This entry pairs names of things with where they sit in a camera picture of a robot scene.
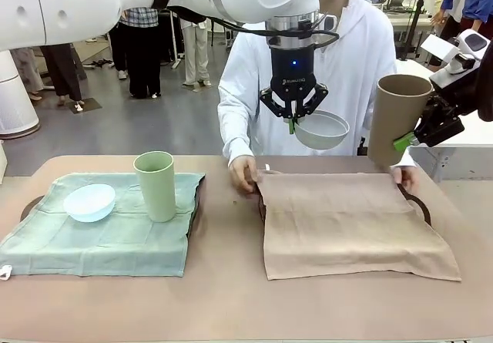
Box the person in white hoodie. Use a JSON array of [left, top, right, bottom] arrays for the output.
[[216, 0, 400, 157]]

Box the bystander in dark trousers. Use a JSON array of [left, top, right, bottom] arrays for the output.
[[40, 43, 86, 113]]

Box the white side desk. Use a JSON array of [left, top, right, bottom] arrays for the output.
[[407, 142, 493, 184]]

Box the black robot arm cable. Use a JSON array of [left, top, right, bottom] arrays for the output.
[[167, 5, 340, 51]]

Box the bystander in beige trousers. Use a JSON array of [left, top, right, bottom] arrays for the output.
[[179, 9, 213, 88]]

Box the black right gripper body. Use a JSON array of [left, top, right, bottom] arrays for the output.
[[418, 101, 465, 148]]

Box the green cloth mat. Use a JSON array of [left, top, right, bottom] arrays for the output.
[[0, 171, 207, 282]]

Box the dark brown handled tray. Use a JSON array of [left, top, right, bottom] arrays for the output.
[[256, 183, 432, 228], [21, 175, 206, 240]]

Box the off-white plastic bowl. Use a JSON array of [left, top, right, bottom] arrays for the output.
[[294, 110, 350, 152]]

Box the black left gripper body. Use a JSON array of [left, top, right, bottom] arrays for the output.
[[268, 45, 319, 120]]

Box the bystander in plaid shirt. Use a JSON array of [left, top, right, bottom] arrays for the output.
[[109, 6, 163, 100]]

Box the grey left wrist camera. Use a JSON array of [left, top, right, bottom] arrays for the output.
[[316, 12, 339, 32]]

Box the person's left hand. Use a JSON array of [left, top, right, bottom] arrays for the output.
[[391, 165, 421, 193]]

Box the person's left forearm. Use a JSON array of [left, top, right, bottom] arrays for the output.
[[392, 150, 418, 170]]

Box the pale blue plastic bowl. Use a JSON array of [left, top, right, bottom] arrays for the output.
[[62, 183, 116, 224]]

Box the brown tall cup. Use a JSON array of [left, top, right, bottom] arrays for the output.
[[367, 74, 434, 166]]

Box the brown cloth mat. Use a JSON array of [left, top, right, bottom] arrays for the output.
[[256, 164, 462, 283]]

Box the person's right forearm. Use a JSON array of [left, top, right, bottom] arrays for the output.
[[217, 99, 257, 169]]

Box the black floor mat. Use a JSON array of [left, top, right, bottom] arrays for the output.
[[68, 96, 103, 115]]

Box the white cylindrical air purifier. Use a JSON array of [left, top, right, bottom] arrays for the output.
[[0, 49, 42, 139]]

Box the light green tall cup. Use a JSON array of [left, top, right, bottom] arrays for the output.
[[132, 150, 177, 223]]

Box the person's right hand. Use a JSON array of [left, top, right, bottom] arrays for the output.
[[228, 156, 263, 198]]

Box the bystander in tan trousers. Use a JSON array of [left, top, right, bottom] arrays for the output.
[[10, 45, 44, 101]]

